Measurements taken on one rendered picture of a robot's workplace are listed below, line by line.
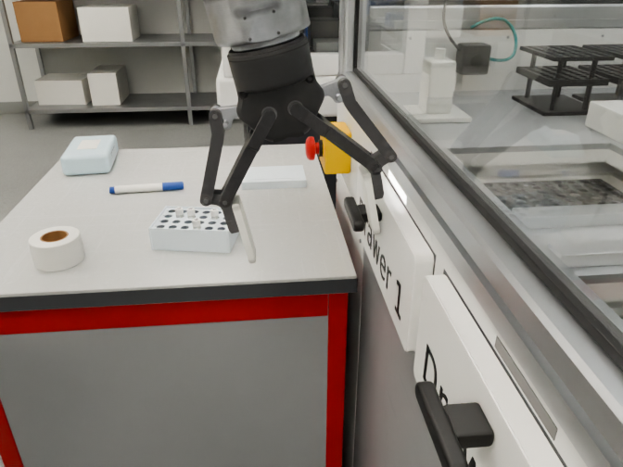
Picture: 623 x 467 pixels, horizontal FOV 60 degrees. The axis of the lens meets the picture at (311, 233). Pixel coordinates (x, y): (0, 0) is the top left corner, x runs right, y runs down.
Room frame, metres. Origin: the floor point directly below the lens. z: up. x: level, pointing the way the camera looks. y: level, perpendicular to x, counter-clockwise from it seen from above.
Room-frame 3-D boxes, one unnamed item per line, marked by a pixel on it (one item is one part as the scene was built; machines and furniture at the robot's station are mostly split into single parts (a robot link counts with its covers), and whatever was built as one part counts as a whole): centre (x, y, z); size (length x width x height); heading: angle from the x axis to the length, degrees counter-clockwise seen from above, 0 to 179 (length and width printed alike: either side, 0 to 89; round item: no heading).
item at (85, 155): (1.13, 0.48, 0.78); 0.15 x 0.10 x 0.04; 11
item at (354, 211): (0.56, -0.06, 0.91); 0.07 x 0.04 x 0.01; 6
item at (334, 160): (0.89, -0.04, 0.88); 0.07 x 0.05 x 0.07; 6
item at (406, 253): (0.56, -0.09, 0.87); 0.29 x 0.02 x 0.11; 6
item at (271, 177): (1.03, 0.08, 0.77); 0.13 x 0.09 x 0.02; 96
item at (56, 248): (0.70, 0.38, 0.78); 0.07 x 0.07 x 0.04
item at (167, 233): (0.77, 0.18, 0.78); 0.12 x 0.08 x 0.04; 86
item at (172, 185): (0.97, 0.32, 0.77); 0.14 x 0.02 x 0.02; 101
